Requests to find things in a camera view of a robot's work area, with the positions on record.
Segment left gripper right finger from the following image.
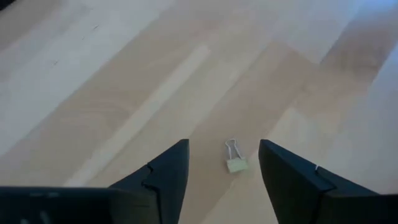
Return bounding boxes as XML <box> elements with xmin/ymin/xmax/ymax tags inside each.
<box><xmin>258</xmin><ymin>139</ymin><xmax>379</xmax><ymax>224</ymax></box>

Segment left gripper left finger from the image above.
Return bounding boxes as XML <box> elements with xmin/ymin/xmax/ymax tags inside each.
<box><xmin>108</xmin><ymin>139</ymin><xmax>190</xmax><ymax>224</ymax></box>

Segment yellow binder clip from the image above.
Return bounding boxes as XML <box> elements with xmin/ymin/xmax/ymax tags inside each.
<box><xmin>224</xmin><ymin>138</ymin><xmax>249</xmax><ymax>174</ymax></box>

